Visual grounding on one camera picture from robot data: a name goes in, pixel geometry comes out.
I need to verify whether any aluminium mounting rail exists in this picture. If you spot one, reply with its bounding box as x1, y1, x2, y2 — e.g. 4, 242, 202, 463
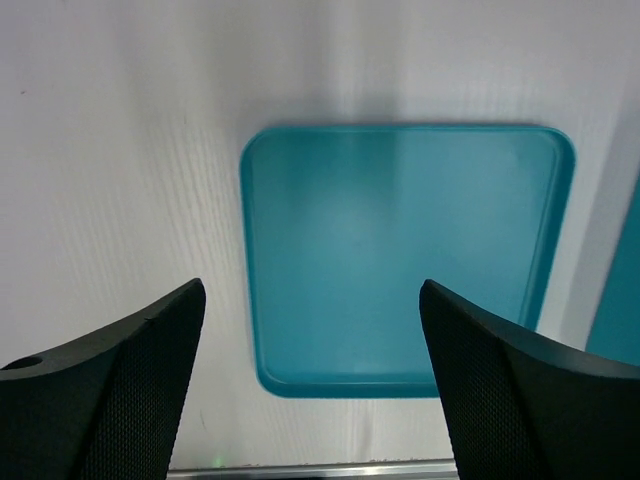
167, 459, 458, 479

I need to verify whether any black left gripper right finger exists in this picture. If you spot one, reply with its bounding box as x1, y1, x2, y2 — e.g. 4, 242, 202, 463
419, 280, 639, 479

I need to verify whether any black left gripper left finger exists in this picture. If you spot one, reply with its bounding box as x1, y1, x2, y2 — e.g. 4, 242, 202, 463
1, 278, 206, 479

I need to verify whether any teal box lid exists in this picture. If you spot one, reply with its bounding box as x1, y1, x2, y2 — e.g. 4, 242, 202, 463
239, 124, 576, 399

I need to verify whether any teal square box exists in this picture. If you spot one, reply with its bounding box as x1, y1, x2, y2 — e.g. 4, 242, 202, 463
586, 178, 640, 366

